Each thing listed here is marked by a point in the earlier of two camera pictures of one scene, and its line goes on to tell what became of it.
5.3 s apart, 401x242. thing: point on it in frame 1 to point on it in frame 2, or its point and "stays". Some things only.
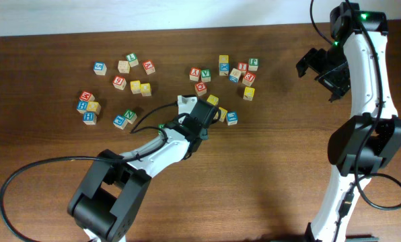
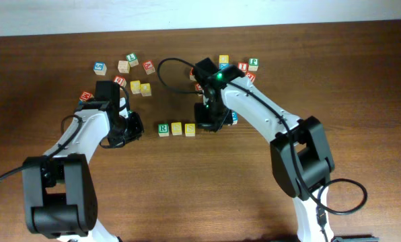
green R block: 161,126 stays
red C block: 200,88 stays
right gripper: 337,85 to 202,120
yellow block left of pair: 135,87 stays
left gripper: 206,135 to 138,128
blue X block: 223,68 stays
